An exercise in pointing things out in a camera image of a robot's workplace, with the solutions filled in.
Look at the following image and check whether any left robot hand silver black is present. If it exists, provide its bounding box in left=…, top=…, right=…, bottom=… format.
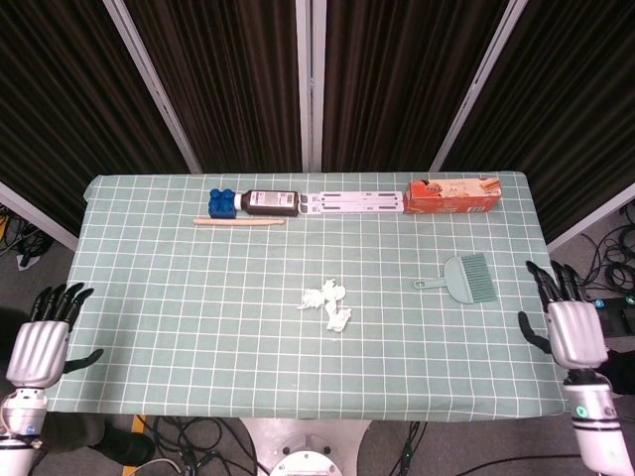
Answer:
left=5, top=282, right=105, bottom=389

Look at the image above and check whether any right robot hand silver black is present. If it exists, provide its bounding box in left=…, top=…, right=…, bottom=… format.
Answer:
left=517, top=260, right=610, bottom=371

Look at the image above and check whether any small green hand broom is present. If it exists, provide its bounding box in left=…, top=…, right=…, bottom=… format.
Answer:
left=413, top=252, right=499, bottom=304

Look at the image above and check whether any white paper ball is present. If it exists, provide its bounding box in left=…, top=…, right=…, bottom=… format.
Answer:
left=319, top=279, right=348, bottom=304
left=324, top=301, right=353, bottom=334
left=296, top=288, right=326, bottom=311

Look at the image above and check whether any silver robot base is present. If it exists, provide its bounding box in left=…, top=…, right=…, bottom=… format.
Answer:
left=237, top=417, right=371, bottom=476

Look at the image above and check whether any black trouser leg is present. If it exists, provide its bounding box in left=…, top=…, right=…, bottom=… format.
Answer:
left=602, top=346, right=635, bottom=397

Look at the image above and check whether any olive trouser leg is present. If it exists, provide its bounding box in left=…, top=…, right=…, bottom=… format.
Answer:
left=34, top=410, right=118, bottom=476

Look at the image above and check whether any black shoe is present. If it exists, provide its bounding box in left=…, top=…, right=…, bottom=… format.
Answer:
left=101, top=423, right=156, bottom=467

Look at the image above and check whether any green checked tablecloth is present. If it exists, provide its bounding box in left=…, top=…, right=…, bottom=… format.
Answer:
left=42, top=171, right=576, bottom=422

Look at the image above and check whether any orange cardboard box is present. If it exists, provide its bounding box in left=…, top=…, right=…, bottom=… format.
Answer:
left=402, top=177, right=502, bottom=214

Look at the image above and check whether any dark pleated curtain panel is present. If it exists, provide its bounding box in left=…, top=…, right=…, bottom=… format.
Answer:
left=440, top=0, right=635, bottom=240
left=0, top=0, right=189, bottom=238
left=122, top=0, right=304, bottom=174
left=321, top=0, right=510, bottom=173

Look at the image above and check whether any blue toy building block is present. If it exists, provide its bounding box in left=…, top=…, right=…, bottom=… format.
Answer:
left=207, top=187, right=237, bottom=220

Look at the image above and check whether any beige wooden stick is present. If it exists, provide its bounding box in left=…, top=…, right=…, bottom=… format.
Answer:
left=192, top=217, right=286, bottom=228

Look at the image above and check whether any white flat package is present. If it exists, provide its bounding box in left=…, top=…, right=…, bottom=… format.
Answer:
left=297, top=190, right=406, bottom=216

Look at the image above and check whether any brown bottle with label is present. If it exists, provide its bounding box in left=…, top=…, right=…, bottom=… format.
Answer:
left=233, top=189, right=301, bottom=218

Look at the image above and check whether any black cable bundle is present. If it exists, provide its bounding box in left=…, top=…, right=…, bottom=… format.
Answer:
left=0, top=200, right=56, bottom=272
left=133, top=415, right=260, bottom=476
left=551, top=197, right=635, bottom=298

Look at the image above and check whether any aluminium frame post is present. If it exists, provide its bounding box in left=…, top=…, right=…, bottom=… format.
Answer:
left=0, top=180, right=79, bottom=251
left=102, top=0, right=202, bottom=174
left=429, top=0, right=529, bottom=173
left=295, top=0, right=327, bottom=174
left=544, top=181, right=635, bottom=252

